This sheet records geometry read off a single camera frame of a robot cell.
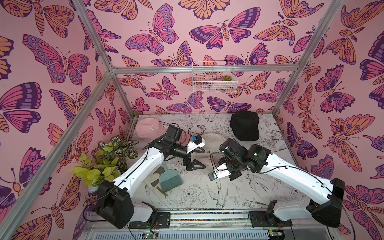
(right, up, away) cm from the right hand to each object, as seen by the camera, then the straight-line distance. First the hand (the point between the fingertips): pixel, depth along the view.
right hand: (220, 165), depth 73 cm
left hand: (-8, +4, -1) cm, 9 cm away
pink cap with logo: (-45, +17, +30) cm, 57 cm away
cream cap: (-2, +10, +18) cm, 20 cm away
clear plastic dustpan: (-37, -13, +12) cm, 41 cm away
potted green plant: (-56, +1, +1) cm, 56 cm away
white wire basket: (+3, +51, +33) cm, 61 cm away
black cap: (+23, +21, +33) cm, 45 cm away
